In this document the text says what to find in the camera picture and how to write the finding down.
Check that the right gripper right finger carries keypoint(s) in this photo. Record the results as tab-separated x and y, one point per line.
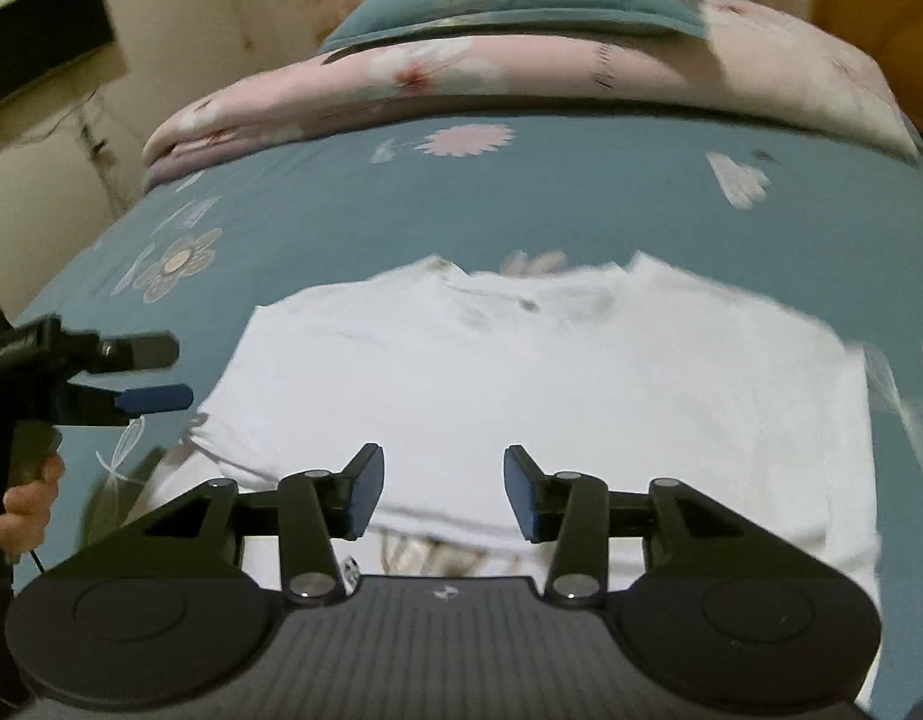
706	603

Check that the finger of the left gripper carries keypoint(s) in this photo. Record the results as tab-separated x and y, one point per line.
154	400
146	352

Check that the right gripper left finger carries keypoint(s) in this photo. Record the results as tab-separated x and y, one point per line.
182	599

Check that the white long-sleeve shirt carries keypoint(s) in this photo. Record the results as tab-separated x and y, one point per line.
624	372

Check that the teal floral bed sheet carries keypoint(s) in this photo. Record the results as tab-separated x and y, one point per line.
830	228

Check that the pink floral folded quilt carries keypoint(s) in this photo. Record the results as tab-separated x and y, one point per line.
753	61

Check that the wall-mounted black television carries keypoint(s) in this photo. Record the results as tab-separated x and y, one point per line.
40	37

